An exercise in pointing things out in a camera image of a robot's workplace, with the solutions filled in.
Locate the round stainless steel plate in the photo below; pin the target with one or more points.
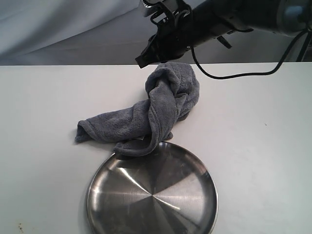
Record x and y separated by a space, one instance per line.
169 191

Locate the grey backdrop cloth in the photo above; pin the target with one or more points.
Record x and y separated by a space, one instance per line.
106 32

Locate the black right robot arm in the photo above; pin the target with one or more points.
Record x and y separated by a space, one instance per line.
214 18

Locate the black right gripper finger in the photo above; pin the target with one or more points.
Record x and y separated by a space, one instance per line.
148 56

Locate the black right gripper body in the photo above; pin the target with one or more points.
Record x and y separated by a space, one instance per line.
168 39

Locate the grey fleece towel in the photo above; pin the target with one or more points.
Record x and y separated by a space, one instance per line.
172 90

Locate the dark stand at right edge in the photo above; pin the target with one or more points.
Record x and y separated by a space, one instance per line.
304 47

